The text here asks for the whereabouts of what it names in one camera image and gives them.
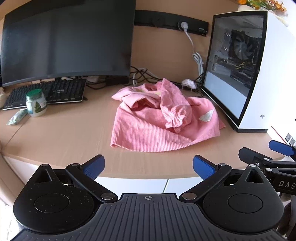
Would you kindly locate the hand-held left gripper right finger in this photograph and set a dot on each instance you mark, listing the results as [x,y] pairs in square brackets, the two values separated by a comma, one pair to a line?
[203,167]

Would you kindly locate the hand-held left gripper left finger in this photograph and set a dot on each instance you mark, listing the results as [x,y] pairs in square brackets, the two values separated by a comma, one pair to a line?
[94,167]

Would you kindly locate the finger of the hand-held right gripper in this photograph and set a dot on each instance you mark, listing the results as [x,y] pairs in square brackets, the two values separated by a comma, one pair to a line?
[281,147]
[251,157]

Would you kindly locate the pink ribbed garment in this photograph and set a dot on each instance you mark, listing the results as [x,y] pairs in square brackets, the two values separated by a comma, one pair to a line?
[143,125]

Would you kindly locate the white desk cabinet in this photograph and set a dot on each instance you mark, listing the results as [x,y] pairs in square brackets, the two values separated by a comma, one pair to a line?
[129,185]

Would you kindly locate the dark cloth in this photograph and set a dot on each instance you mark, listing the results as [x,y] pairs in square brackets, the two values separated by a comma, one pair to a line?
[289,215]

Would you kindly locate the white computer case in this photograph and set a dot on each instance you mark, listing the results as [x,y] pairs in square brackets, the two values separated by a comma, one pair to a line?
[272,69]

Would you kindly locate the black keyboard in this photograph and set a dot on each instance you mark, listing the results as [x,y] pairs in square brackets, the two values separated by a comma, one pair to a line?
[60,90]

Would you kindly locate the white jar with green lid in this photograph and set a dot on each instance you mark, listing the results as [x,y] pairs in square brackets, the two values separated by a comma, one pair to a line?
[35,106]

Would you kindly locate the crumpled white tissue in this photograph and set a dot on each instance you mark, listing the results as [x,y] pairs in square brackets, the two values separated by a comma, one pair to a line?
[188,83]

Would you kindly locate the white power adapter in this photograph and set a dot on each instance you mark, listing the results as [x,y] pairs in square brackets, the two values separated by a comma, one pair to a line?
[92,79]

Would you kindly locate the black power brick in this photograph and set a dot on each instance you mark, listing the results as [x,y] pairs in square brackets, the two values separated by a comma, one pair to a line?
[118,81]

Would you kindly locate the pale green wipes packet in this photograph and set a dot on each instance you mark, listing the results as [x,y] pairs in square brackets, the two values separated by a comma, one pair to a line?
[17,116]

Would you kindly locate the black curved monitor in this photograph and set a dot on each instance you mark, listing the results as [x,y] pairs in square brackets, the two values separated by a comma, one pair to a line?
[69,41]

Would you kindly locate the orange flower bouquet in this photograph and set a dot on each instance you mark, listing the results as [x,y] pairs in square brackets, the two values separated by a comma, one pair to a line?
[254,3]

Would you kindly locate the black wall power strip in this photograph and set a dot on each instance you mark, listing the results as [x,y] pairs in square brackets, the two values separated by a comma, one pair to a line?
[166,20]

